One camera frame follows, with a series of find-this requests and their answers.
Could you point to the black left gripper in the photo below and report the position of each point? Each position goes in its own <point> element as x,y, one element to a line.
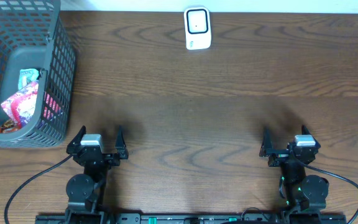
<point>103,156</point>

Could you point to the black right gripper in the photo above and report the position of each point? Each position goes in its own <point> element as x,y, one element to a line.
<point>266,150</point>

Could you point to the pink purple tissue pack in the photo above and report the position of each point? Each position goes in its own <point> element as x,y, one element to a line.
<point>20,106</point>

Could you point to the red chocolate bar wrapper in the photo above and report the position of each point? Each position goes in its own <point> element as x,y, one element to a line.
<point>9,127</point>

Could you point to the teal snack wrapper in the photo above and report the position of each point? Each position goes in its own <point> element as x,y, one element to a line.
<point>27,76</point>

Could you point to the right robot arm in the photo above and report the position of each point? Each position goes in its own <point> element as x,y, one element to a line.
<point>305,194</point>

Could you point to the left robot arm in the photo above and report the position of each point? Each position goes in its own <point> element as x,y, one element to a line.
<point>86,191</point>

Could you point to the white barcode scanner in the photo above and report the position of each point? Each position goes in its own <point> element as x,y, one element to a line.
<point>197,28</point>

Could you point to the grey plastic mesh basket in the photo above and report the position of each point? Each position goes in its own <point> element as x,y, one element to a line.
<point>32,36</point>

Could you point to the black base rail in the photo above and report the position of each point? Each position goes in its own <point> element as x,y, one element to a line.
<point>135,218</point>

